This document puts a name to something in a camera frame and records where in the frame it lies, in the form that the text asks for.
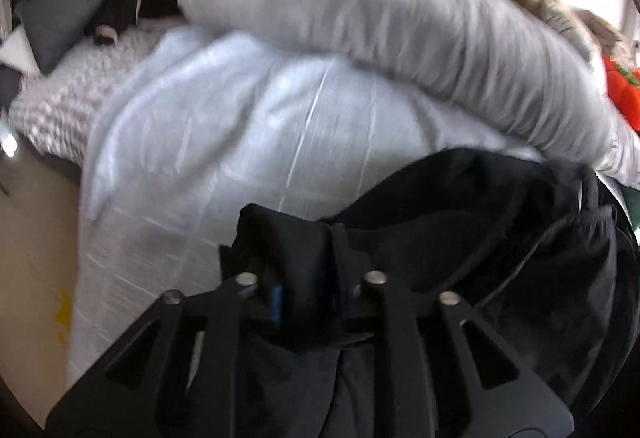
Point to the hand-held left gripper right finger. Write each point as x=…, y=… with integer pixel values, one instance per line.
x=425, y=343

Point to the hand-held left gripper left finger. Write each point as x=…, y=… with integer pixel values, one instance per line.
x=210, y=343

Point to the black coat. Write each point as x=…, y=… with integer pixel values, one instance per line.
x=475, y=228

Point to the pale grey checked bed cover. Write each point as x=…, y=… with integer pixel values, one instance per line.
x=210, y=128

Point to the green pillow with white pattern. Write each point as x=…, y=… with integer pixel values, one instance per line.
x=634, y=213

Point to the white patterned pillow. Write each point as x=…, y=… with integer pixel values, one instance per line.
x=625, y=153

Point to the rolled light grey duvet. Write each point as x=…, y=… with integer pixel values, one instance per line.
x=390, y=33

